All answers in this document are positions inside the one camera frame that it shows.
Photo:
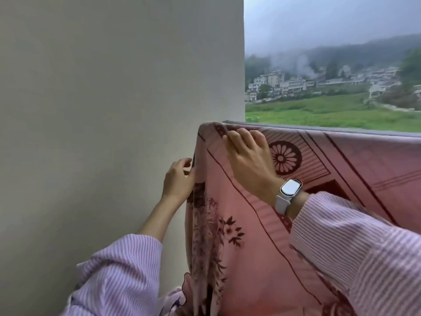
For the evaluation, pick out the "person's right hand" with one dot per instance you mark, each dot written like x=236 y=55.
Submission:
x=253 y=171

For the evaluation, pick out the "person's left hand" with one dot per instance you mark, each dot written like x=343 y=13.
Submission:
x=176 y=184

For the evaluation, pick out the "person's left fingers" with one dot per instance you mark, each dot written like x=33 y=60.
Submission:
x=186 y=167

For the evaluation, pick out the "person's right middle finger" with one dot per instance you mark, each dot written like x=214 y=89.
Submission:
x=246 y=139

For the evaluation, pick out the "pink floral patterned bedsheet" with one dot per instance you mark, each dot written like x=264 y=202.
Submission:
x=263 y=246

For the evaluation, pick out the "person's right forearm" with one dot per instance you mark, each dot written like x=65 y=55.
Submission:
x=355 y=256

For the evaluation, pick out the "person's left forearm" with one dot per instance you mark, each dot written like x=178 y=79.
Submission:
x=118 y=269

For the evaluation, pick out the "white smartwatch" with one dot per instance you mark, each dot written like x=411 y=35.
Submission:
x=289 y=190

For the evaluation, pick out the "cluster of white village buildings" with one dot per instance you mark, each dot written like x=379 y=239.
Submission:
x=296 y=83

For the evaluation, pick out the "green grass field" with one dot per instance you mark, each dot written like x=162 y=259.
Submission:
x=322 y=111

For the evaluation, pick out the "grey balcony railing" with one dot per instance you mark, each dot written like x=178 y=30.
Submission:
x=361 y=131

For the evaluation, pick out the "misty wooded hillside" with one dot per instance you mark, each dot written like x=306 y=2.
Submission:
x=355 y=54

